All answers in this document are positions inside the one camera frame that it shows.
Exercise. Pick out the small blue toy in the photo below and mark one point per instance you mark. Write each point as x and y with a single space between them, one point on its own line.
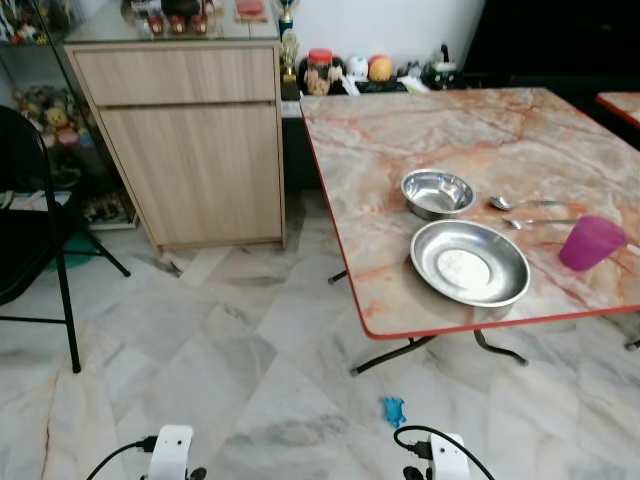
393 410

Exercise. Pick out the straight black table leg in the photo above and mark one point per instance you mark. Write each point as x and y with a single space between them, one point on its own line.
392 355

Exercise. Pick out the curved black table leg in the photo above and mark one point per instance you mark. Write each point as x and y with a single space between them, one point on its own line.
497 351

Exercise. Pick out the large steel plate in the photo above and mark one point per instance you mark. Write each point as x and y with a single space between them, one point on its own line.
470 264

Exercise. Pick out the green plastic basin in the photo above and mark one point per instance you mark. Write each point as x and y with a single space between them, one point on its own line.
75 256

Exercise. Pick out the small steel bowl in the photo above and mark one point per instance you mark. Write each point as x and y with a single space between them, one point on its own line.
437 194

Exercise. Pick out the steel spoon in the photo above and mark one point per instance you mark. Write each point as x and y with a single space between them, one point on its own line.
502 203

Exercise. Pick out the purple plastic cup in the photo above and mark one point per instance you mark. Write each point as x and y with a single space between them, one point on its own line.
591 244

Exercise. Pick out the black folding chair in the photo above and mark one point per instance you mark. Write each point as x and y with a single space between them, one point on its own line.
25 220

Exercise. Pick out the light wooden cabinet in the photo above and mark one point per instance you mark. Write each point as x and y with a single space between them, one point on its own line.
190 150

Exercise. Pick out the plush toy pile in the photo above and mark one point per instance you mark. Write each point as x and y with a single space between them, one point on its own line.
50 112

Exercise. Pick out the orange round figurine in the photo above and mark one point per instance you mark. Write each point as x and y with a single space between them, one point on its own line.
380 69

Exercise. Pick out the red-edged marble table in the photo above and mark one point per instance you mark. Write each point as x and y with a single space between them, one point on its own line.
622 103

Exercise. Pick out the white round figurine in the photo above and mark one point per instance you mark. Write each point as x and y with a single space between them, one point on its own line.
356 67

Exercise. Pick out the red-lidded glass jar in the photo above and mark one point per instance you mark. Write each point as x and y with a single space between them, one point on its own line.
318 72

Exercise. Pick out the gold trophy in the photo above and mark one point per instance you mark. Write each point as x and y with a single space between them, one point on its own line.
289 45

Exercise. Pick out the dark figurine set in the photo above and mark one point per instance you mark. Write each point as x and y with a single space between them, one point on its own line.
170 18

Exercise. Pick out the black television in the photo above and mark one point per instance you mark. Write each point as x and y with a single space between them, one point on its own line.
560 40

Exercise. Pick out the pink box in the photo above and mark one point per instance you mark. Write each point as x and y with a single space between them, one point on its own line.
250 9

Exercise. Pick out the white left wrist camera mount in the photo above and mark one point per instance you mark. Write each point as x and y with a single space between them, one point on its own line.
171 452

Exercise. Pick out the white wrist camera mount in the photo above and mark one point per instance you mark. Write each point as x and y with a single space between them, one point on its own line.
448 460
171 452

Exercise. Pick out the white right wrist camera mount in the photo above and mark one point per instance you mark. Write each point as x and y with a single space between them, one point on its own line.
448 460

